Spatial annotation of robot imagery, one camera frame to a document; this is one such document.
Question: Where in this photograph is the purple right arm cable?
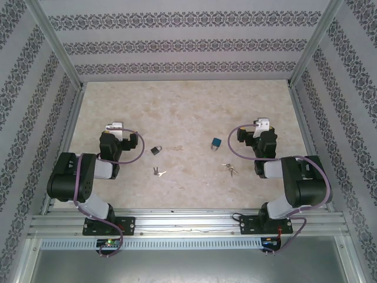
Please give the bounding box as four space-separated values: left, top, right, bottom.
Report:
229 125 333 257

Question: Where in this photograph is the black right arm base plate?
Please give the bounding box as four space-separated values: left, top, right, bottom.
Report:
240 214 294 236

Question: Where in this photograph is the aluminium mounting rail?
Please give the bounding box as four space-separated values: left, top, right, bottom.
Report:
28 208 350 238

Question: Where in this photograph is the aluminium frame post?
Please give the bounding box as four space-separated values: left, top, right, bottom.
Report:
23 0 88 91
287 0 345 88

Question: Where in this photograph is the slotted grey cable duct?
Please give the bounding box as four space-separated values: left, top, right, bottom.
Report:
41 238 263 250

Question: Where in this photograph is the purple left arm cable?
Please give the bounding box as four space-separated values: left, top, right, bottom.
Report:
73 126 145 259

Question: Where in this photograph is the silver key bunch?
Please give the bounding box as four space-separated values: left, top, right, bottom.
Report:
220 163 238 177

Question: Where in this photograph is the grey metal shelf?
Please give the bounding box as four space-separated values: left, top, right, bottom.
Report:
29 249 350 283

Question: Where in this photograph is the aluminium side rail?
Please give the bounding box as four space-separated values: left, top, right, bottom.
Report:
42 87 86 215
288 85 335 212

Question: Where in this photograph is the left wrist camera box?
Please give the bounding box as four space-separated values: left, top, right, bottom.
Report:
105 121 127 142

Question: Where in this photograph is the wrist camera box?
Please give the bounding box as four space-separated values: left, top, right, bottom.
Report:
253 117 271 139
105 121 127 142

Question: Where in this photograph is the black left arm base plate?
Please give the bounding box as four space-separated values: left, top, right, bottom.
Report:
82 216 136 236

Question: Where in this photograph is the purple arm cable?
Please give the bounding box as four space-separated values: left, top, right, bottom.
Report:
73 126 145 259
229 125 333 257

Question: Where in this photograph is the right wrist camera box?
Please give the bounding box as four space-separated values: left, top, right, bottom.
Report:
253 117 271 139

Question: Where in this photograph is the circuit board with green light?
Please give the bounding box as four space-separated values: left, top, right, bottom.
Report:
98 238 122 248

